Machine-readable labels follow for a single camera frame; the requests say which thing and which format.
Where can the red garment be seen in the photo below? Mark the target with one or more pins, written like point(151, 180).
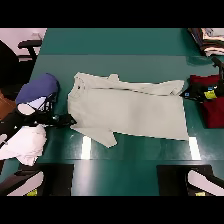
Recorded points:
point(213, 113)

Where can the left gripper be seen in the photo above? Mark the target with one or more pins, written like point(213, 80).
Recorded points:
point(65, 120)

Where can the white garment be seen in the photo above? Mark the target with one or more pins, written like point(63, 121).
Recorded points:
point(25, 143)

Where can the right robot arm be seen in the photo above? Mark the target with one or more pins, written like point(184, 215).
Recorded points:
point(205, 181)

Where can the black office chair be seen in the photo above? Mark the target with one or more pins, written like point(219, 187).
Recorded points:
point(13, 66)

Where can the blue garment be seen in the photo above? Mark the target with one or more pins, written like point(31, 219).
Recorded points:
point(38, 87)

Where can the heap of clothes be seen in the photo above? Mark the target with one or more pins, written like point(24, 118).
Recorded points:
point(210, 41)

